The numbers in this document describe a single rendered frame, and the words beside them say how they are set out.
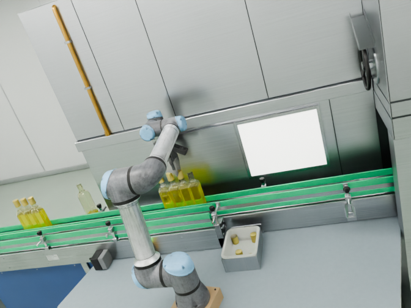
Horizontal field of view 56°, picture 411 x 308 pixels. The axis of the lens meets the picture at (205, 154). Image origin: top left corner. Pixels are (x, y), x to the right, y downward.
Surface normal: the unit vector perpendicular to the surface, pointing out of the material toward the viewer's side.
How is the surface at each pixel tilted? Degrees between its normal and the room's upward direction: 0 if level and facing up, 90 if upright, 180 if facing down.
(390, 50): 90
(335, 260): 0
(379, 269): 0
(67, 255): 90
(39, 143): 90
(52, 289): 90
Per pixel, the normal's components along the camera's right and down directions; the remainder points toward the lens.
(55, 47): -0.19, 0.45
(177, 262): -0.18, -0.89
